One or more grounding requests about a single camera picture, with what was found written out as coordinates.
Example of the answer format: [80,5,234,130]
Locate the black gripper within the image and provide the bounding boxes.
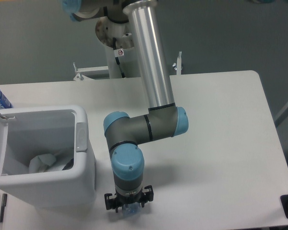
[104,185,154,213]

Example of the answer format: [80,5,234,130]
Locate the clear plastic water bottle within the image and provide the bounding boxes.
[122,202,142,217]

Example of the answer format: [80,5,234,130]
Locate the white plastic bag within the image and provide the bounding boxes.
[28,149,74,173]

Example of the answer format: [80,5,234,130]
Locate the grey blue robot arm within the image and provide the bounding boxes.
[61,0,189,210]

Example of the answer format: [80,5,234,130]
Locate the white trash can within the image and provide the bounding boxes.
[0,105,96,207]

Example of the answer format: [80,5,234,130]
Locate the white left table bracket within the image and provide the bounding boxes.
[73,62,109,81]

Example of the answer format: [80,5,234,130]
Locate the white table bracket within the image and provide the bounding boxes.
[172,51,183,75]
[73,62,109,81]

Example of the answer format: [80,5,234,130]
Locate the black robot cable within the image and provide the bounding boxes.
[112,36,126,79]

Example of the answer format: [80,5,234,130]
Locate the white right table bracket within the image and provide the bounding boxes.
[172,51,183,75]

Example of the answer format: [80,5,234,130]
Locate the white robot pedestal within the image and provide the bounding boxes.
[96,17,140,79]

